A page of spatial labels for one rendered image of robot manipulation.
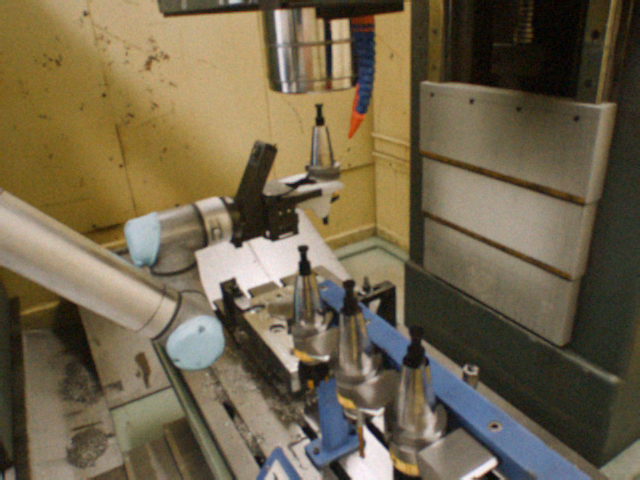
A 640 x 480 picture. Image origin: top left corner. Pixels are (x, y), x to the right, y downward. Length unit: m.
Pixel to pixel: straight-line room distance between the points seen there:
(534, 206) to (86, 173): 1.35
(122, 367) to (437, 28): 1.26
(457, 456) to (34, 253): 0.50
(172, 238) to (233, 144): 1.16
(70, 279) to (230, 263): 1.23
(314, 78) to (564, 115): 0.49
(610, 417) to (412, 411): 0.81
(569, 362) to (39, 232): 1.05
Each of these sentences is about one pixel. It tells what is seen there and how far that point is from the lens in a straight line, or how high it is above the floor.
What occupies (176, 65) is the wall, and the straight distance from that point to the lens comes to 1.83.
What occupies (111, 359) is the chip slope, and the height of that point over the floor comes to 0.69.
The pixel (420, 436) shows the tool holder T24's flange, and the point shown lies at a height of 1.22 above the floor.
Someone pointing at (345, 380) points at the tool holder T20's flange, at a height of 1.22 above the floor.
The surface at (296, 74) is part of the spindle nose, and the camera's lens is 0.80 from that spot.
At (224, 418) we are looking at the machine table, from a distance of 1.04.
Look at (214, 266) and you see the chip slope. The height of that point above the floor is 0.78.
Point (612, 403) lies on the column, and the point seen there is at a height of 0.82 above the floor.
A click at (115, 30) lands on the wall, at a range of 1.79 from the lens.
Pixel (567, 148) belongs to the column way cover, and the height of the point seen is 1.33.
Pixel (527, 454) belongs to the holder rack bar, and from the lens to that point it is 0.52.
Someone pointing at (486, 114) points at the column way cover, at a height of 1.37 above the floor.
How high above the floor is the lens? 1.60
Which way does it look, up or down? 25 degrees down
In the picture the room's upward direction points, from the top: 4 degrees counter-clockwise
